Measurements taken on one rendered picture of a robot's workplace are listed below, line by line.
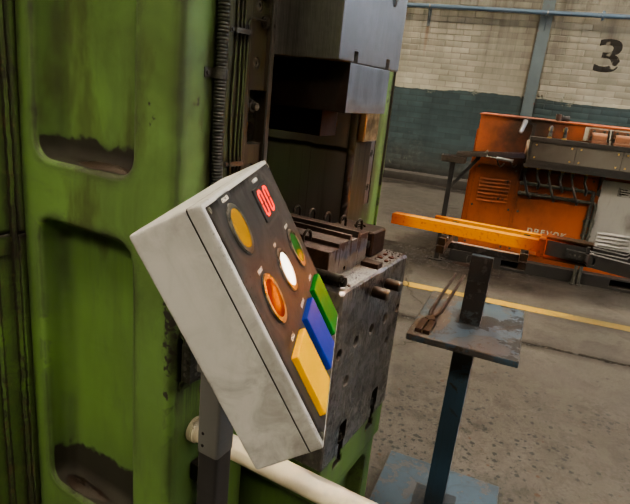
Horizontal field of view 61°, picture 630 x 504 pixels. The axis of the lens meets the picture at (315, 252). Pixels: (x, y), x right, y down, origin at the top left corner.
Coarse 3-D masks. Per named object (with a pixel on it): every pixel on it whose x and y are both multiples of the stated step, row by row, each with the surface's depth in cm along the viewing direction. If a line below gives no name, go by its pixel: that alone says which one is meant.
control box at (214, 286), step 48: (240, 192) 62; (144, 240) 50; (192, 240) 50; (240, 240) 55; (288, 240) 75; (192, 288) 51; (240, 288) 51; (288, 288) 66; (192, 336) 53; (240, 336) 52; (288, 336) 58; (240, 384) 54; (288, 384) 53; (240, 432) 56; (288, 432) 55
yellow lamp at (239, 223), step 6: (234, 210) 56; (234, 216) 55; (240, 216) 57; (234, 222) 55; (240, 222) 56; (240, 228) 56; (246, 228) 58; (240, 234) 55; (246, 234) 57; (246, 240) 56
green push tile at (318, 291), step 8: (312, 280) 80; (320, 280) 81; (312, 288) 76; (320, 288) 79; (312, 296) 76; (320, 296) 77; (328, 296) 82; (320, 304) 76; (328, 304) 80; (320, 312) 76; (328, 312) 78; (336, 312) 83; (328, 320) 76; (336, 320) 81; (328, 328) 77
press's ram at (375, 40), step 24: (288, 0) 101; (312, 0) 99; (336, 0) 97; (360, 0) 101; (384, 0) 109; (288, 24) 102; (312, 24) 100; (336, 24) 98; (360, 24) 103; (384, 24) 112; (288, 48) 103; (312, 48) 101; (336, 48) 99; (360, 48) 105; (384, 48) 115
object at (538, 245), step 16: (400, 224) 117; (416, 224) 115; (432, 224) 113; (448, 224) 111; (464, 224) 112; (480, 240) 109; (496, 240) 107; (512, 240) 106; (528, 240) 104; (544, 240) 102; (560, 240) 101; (576, 240) 101; (544, 256) 104
